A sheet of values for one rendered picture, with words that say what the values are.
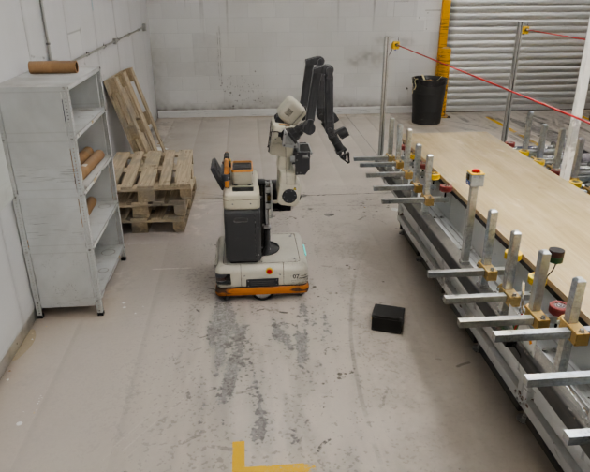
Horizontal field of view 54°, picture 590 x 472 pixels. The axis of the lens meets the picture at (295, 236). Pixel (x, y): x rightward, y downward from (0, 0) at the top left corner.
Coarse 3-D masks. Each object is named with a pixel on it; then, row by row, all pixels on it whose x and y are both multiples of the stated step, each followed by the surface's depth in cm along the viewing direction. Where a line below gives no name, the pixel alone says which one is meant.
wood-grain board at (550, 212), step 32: (448, 160) 423; (480, 160) 423; (512, 160) 423; (480, 192) 360; (512, 192) 359; (544, 192) 359; (576, 192) 359; (512, 224) 312; (544, 224) 312; (576, 224) 312; (576, 256) 276
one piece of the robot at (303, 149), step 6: (300, 144) 412; (306, 144) 412; (300, 150) 398; (306, 150) 398; (294, 156) 395; (300, 156) 393; (306, 156) 393; (294, 162) 421; (300, 162) 395; (306, 162) 395; (300, 168) 396; (306, 168) 397; (300, 174) 398
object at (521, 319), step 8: (464, 320) 231; (472, 320) 231; (480, 320) 231; (488, 320) 232; (496, 320) 232; (504, 320) 232; (512, 320) 233; (520, 320) 233; (528, 320) 233; (552, 320) 234
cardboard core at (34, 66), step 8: (32, 64) 378; (40, 64) 379; (48, 64) 379; (56, 64) 379; (64, 64) 380; (72, 64) 380; (32, 72) 381; (40, 72) 381; (48, 72) 382; (56, 72) 382; (64, 72) 383; (72, 72) 383
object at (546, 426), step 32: (448, 192) 393; (480, 224) 339; (480, 256) 341; (448, 288) 400; (544, 288) 268; (480, 352) 353; (576, 352) 244; (512, 384) 305; (544, 416) 280; (544, 448) 279
